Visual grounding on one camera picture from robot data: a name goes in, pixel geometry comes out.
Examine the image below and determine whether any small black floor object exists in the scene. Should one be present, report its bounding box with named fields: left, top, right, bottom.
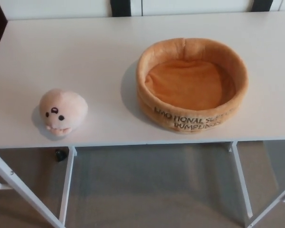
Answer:
left=54, top=149, right=67, bottom=163

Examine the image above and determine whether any orange round plush basket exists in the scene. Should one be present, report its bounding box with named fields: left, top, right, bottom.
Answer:
left=135, top=38, right=249, bottom=135

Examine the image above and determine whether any black rectangular panel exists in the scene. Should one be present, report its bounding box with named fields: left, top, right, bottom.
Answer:
left=111, top=0, right=132, bottom=18
left=255, top=0, right=274, bottom=12

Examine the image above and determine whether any pale pink dumpling plush toy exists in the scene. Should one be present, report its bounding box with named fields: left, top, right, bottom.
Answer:
left=38, top=88, right=89, bottom=138

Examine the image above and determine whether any white table leg frame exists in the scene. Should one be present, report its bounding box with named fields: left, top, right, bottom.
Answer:
left=0, top=145, right=77, bottom=228
left=224, top=140, right=285, bottom=228

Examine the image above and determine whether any white cabinet front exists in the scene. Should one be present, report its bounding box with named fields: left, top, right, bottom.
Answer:
left=4, top=0, right=285, bottom=21

